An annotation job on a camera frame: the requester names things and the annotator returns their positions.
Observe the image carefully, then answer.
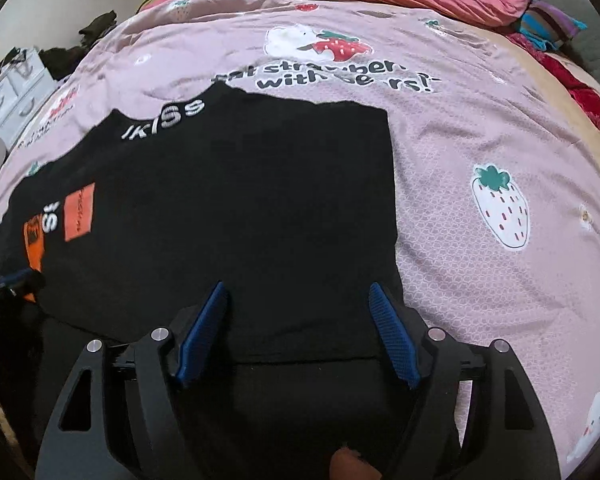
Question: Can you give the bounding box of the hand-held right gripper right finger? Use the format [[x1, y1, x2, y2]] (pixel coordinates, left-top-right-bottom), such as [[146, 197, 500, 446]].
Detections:
[[368, 281, 564, 480]]

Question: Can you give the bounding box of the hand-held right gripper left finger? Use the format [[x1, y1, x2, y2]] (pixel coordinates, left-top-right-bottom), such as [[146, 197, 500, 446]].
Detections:
[[35, 280, 230, 480]]

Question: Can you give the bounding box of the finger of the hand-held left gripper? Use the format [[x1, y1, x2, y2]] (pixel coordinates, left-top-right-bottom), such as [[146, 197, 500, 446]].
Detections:
[[0, 267, 47, 307]]

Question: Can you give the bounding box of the black t-shirt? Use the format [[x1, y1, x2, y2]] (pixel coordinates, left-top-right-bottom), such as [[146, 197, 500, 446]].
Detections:
[[0, 82, 407, 367]]

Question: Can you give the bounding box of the dark clothes pile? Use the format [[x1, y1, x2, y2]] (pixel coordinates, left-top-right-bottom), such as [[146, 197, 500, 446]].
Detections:
[[40, 10, 118, 81]]

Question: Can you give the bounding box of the white drawer unit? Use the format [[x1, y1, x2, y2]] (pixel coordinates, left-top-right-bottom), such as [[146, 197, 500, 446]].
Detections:
[[0, 47, 56, 136]]

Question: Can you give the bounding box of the pink strawberry printed blanket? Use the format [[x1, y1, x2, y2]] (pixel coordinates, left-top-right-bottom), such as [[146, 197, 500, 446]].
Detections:
[[0, 0, 600, 476]]

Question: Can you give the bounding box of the beige bedsheet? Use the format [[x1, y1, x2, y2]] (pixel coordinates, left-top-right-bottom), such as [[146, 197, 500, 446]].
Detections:
[[500, 35, 600, 181]]

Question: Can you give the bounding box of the red cloth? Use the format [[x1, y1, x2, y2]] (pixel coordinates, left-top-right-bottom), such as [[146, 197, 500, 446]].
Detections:
[[510, 32, 600, 138]]

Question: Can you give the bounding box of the striped colourful cloth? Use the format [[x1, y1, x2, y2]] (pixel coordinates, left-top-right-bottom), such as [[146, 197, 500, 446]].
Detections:
[[517, 0, 588, 53]]

